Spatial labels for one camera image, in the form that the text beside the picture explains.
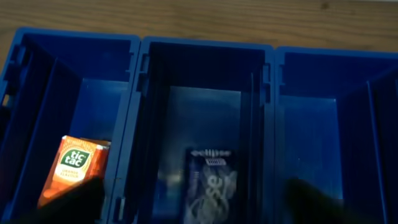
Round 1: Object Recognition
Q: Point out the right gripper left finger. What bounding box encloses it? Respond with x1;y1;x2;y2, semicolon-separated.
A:
18;176;106;224

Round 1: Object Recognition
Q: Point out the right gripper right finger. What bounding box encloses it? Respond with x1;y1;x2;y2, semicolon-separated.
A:
284;177;377;224

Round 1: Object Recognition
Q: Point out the orange candy box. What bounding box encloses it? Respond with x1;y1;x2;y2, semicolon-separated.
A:
37;135;112;209

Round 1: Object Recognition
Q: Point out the blue candy pack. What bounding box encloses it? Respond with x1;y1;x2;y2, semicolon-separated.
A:
183;148;239;224

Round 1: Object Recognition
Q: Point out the blue tray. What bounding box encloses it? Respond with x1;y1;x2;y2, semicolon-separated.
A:
0;26;398;224

